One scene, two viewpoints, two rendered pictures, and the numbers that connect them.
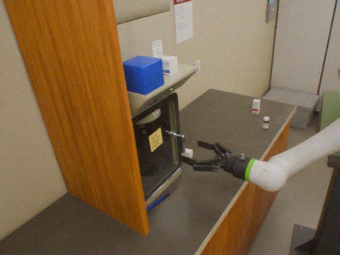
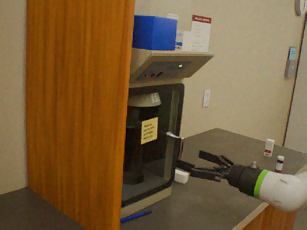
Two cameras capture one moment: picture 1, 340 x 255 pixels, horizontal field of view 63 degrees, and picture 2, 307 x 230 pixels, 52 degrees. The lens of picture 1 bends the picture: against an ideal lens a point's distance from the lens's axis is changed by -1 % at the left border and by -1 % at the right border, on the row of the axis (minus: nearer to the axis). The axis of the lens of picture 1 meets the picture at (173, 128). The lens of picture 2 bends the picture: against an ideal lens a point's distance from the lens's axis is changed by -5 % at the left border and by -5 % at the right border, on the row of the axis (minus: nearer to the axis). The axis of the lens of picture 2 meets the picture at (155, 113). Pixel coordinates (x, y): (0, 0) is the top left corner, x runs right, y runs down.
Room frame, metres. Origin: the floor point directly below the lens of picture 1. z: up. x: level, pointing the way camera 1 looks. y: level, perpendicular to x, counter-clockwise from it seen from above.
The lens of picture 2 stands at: (-0.06, 0.02, 1.56)
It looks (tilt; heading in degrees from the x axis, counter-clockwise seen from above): 14 degrees down; 2
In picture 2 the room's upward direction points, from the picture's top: 5 degrees clockwise
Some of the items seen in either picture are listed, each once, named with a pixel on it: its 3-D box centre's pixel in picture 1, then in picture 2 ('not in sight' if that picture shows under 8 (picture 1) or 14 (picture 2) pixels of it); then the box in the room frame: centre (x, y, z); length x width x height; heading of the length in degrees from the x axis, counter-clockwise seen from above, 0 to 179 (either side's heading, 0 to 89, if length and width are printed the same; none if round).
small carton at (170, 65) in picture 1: (168, 66); (181, 40); (0.99, 0.00, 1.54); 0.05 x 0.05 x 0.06; 53
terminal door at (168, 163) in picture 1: (159, 147); (151, 144); (0.99, 0.07, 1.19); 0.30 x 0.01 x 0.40; 143
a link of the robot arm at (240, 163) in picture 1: (242, 166); (251, 179); (0.88, -0.26, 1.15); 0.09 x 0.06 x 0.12; 143
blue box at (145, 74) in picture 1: (142, 74); (151, 33); (0.88, 0.09, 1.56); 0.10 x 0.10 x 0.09; 53
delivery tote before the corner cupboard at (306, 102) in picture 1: (289, 108); not in sight; (3.20, -1.50, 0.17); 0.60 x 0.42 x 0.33; 51
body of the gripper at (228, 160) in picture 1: (225, 161); (231, 173); (0.92, -0.20, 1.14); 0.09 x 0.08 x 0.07; 53
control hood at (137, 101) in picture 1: (163, 90); (170, 66); (0.96, 0.03, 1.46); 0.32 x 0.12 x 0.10; 143
